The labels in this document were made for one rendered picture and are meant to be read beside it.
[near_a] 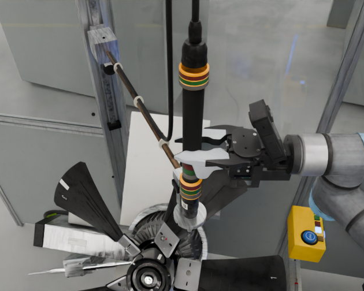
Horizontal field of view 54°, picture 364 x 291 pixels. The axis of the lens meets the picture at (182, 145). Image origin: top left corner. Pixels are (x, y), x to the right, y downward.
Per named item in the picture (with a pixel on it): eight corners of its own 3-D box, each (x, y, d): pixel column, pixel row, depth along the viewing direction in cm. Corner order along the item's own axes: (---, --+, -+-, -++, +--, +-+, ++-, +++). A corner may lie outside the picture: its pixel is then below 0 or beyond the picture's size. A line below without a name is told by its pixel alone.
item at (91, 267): (138, 264, 106) (31, 275, 111) (137, 257, 106) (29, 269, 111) (137, 267, 104) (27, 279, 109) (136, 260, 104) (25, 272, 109)
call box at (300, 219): (286, 221, 133) (292, 204, 125) (314, 225, 131) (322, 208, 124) (287, 260, 121) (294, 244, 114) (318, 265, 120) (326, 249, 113)
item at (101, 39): (90, 51, 115) (85, 26, 110) (111, 47, 118) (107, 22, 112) (99, 67, 109) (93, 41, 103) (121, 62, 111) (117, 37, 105)
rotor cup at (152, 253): (130, 281, 104) (117, 304, 91) (136, 233, 102) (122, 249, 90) (179, 290, 102) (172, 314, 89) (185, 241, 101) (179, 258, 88)
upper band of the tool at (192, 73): (174, 79, 53) (174, 62, 51) (200, 73, 54) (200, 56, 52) (186, 94, 50) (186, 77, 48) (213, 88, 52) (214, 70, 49)
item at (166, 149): (106, 55, 107) (105, 51, 106) (110, 53, 108) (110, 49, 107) (179, 179, 72) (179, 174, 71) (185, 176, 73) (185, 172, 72)
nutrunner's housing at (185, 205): (178, 218, 78) (175, 17, 46) (193, 212, 79) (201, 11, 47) (185, 232, 76) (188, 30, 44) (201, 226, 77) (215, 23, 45)
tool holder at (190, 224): (164, 202, 78) (163, 172, 71) (193, 191, 80) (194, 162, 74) (181, 234, 72) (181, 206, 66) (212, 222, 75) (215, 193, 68)
